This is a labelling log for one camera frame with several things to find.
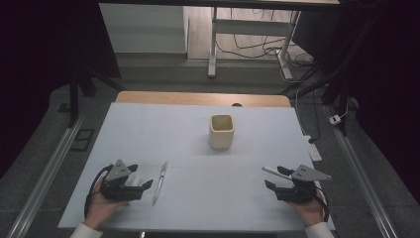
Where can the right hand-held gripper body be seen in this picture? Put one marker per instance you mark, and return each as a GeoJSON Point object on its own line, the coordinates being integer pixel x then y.
{"type": "Point", "coordinates": [297, 191]}

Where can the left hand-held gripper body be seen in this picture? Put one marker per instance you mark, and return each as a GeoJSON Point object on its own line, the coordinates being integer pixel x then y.
{"type": "Point", "coordinates": [117, 190]}

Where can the small white block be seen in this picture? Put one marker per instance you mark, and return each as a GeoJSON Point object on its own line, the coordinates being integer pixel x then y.
{"type": "Point", "coordinates": [134, 180]}

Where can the clear ballpoint pen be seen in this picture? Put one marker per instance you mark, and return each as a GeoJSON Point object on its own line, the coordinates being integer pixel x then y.
{"type": "Point", "coordinates": [160, 181]}

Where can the cream ceramic pen holder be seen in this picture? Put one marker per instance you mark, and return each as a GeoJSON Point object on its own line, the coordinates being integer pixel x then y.
{"type": "Point", "coordinates": [221, 139]}

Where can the person's right hand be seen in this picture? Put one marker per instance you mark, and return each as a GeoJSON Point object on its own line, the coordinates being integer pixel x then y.
{"type": "Point", "coordinates": [308, 211]}

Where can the person's left hand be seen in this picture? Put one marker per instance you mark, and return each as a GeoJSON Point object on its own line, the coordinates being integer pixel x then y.
{"type": "Point", "coordinates": [99, 211]}

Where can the white power strip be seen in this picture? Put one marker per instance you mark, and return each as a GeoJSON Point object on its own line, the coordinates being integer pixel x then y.
{"type": "Point", "coordinates": [313, 151]}

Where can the white paper mat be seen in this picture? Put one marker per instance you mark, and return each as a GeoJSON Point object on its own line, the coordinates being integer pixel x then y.
{"type": "Point", "coordinates": [198, 198]}

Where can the black floor socket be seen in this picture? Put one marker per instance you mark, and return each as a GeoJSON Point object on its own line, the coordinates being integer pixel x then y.
{"type": "Point", "coordinates": [82, 139]}

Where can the small white adapter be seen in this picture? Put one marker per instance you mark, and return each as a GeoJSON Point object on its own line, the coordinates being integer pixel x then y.
{"type": "Point", "coordinates": [335, 119]}

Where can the black metal stand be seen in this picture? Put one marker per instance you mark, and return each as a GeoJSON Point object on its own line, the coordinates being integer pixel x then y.
{"type": "Point", "coordinates": [73, 99]}
{"type": "Point", "coordinates": [343, 99]}

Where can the wooden table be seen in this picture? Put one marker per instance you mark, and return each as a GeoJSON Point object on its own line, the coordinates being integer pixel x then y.
{"type": "Point", "coordinates": [198, 98]}

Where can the dark curtain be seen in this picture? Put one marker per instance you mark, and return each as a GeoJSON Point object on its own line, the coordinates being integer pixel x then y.
{"type": "Point", "coordinates": [389, 82]}
{"type": "Point", "coordinates": [39, 66]}

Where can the white cabinet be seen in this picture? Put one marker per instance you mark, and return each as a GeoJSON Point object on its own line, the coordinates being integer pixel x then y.
{"type": "Point", "coordinates": [142, 29]}

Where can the aluminium floor rail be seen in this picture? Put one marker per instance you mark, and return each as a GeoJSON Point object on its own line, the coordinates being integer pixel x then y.
{"type": "Point", "coordinates": [49, 172]}
{"type": "Point", "coordinates": [360, 178]}

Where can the white metal desk frame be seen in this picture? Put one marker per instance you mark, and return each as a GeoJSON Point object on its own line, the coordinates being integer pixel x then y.
{"type": "Point", "coordinates": [251, 27]}

